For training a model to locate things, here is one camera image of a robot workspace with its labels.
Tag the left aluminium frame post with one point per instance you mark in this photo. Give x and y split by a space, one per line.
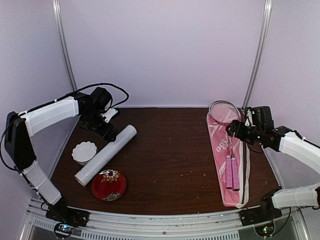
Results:
63 43

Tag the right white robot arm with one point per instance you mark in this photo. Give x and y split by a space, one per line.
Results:
259 127

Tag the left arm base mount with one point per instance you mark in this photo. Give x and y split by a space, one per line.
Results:
65 216

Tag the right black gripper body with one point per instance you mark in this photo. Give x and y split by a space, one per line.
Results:
250 137

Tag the red floral plate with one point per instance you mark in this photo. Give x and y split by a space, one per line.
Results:
109 185

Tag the pink racket bag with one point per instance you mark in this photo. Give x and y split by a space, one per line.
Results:
221 149

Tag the right aluminium frame post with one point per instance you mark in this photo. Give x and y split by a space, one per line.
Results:
264 31

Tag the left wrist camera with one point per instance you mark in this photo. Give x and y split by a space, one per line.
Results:
109 114

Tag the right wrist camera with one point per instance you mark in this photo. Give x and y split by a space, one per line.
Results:
248 117

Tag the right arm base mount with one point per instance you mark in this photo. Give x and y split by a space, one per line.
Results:
262 217

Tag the front aluminium rail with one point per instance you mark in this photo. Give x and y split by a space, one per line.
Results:
225 225

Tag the white scalloped bowl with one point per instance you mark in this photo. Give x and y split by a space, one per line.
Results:
84 152

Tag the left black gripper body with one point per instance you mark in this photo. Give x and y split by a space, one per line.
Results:
102 132

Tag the white shuttlecock tube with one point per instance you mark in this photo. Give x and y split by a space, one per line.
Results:
92 168

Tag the aluminium frame post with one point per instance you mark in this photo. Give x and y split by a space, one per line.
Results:
63 43
264 31

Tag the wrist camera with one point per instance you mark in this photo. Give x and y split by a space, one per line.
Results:
248 117
109 114

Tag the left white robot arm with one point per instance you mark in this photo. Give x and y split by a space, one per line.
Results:
31 132

